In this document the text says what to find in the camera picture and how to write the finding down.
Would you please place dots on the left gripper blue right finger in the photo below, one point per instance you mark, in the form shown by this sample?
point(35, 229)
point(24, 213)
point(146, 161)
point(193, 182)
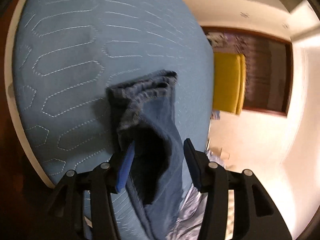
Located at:
point(197, 163)

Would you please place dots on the brown framed curtained window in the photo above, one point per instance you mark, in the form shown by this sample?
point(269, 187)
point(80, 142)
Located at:
point(269, 66)

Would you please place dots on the yellow armchair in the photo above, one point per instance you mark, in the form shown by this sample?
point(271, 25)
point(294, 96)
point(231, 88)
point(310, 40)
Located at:
point(229, 82)

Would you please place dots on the grey crumpled blanket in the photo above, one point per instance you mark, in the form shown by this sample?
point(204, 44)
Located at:
point(192, 210)

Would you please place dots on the dark blue denim jeans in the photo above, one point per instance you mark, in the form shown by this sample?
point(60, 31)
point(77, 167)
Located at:
point(143, 112)

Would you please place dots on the blue quilted bed cover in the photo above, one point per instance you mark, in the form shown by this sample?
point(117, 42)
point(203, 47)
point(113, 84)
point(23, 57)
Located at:
point(66, 55)

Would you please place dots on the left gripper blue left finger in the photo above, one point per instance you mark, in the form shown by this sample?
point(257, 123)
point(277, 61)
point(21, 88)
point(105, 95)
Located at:
point(124, 167)

